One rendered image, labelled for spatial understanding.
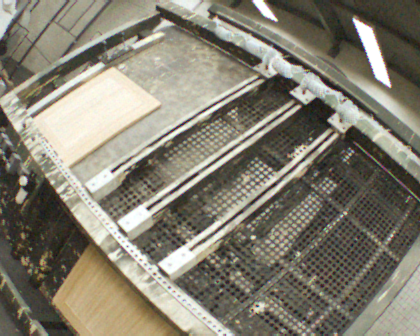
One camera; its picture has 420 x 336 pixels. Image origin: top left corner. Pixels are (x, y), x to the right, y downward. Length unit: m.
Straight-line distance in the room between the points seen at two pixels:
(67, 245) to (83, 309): 0.34
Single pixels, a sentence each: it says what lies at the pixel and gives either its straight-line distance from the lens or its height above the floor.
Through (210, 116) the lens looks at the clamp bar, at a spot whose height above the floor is 1.45.
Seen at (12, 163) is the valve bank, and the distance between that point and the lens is 2.12.
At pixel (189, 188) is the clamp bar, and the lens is 1.89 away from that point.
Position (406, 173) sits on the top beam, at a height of 1.84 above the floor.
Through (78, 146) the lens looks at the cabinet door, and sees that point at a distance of 2.16.
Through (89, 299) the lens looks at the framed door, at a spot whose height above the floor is 0.46.
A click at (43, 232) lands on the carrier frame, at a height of 0.48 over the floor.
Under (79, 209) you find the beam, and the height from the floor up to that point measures 0.84.
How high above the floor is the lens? 1.37
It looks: 2 degrees down
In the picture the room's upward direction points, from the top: 39 degrees clockwise
